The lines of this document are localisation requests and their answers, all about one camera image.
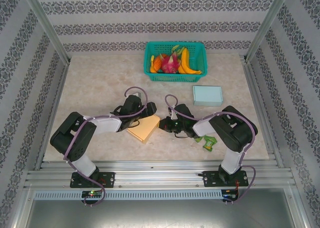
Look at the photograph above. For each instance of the large yellow banana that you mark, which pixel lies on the large yellow banana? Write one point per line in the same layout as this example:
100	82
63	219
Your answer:
185	61

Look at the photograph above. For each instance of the aluminium frame post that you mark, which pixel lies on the aluminium frame post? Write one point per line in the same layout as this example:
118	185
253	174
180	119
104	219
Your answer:
267	23
47	26

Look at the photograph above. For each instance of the aluminium rail frame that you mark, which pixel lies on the aluminium rail frame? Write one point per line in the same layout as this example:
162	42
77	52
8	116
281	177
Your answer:
160	175

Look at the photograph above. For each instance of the teal plastic basket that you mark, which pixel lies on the teal plastic basket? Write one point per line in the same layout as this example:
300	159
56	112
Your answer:
200	61

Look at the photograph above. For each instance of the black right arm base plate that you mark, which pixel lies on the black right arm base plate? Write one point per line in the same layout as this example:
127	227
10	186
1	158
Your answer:
210	179

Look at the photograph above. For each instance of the light blue paper box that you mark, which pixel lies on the light blue paper box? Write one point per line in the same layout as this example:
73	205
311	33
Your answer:
207	94

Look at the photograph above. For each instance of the orange paper box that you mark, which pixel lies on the orange paper box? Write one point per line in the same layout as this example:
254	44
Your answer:
145	129

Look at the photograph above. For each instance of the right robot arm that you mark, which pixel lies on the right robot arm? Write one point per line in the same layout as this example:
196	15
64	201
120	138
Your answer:
235	133

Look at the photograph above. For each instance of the pink dragon fruit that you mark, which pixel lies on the pink dragon fruit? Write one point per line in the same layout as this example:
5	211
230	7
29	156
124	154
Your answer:
170	64

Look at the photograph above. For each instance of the orange fruit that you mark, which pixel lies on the orange fruit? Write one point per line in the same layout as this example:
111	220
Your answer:
158	63

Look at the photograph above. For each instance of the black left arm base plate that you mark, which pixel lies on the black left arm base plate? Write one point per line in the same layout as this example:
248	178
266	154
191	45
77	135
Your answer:
107	179

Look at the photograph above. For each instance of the thin yellow fruit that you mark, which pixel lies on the thin yellow fruit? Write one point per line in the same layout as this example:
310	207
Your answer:
151	64

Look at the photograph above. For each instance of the circuit board with green light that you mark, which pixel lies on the circuit board with green light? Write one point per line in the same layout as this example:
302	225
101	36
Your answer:
92	194

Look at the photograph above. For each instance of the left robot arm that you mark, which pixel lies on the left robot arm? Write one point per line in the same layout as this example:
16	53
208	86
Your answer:
72	140

